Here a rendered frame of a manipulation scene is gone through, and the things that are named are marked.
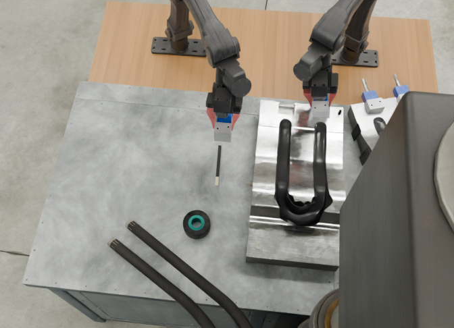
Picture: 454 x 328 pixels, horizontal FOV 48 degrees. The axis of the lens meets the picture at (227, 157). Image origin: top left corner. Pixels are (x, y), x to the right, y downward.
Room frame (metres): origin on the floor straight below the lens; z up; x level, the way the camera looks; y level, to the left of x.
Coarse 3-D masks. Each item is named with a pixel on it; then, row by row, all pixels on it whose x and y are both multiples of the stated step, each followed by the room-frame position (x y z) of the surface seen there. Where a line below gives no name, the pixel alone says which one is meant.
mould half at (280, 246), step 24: (264, 120) 0.81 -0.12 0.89; (312, 120) 0.81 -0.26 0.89; (336, 120) 0.81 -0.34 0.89; (264, 144) 0.73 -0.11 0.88; (312, 144) 0.73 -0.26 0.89; (336, 144) 0.73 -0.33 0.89; (264, 168) 0.64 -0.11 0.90; (312, 168) 0.65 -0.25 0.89; (336, 168) 0.65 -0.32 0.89; (264, 192) 0.55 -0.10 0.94; (312, 192) 0.55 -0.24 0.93; (336, 192) 0.55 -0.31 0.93; (264, 216) 0.51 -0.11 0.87; (336, 216) 0.49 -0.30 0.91; (264, 240) 0.44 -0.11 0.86; (288, 240) 0.44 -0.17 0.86; (312, 240) 0.44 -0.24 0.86; (336, 240) 0.44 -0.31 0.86; (288, 264) 0.38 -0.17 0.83; (312, 264) 0.37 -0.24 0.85; (336, 264) 0.37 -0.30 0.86
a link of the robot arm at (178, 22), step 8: (176, 0) 1.05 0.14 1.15; (176, 8) 1.08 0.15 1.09; (184, 8) 1.09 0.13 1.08; (176, 16) 1.09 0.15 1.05; (184, 16) 1.10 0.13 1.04; (168, 24) 1.14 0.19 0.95; (176, 24) 1.10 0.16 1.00; (184, 24) 1.11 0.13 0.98; (176, 32) 1.11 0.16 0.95; (184, 32) 1.12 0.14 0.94; (192, 32) 1.14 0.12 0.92
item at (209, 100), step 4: (216, 84) 0.81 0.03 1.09; (208, 92) 0.83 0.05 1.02; (208, 96) 0.81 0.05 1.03; (208, 100) 0.79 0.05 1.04; (236, 100) 0.79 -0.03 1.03; (240, 100) 0.79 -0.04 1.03; (208, 104) 0.77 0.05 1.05; (212, 104) 0.77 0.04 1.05; (236, 104) 0.77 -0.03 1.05; (240, 104) 0.77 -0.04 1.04; (236, 108) 0.77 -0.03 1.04; (240, 108) 0.76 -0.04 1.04
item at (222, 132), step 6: (228, 114) 0.80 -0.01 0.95; (222, 120) 0.78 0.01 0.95; (228, 120) 0.78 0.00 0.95; (216, 126) 0.75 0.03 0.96; (222, 126) 0.75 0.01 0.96; (228, 126) 0.75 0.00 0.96; (216, 132) 0.73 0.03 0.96; (222, 132) 0.73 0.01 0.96; (228, 132) 0.73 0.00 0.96; (216, 138) 0.73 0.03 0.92; (222, 138) 0.73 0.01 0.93; (228, 138) 0.73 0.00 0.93
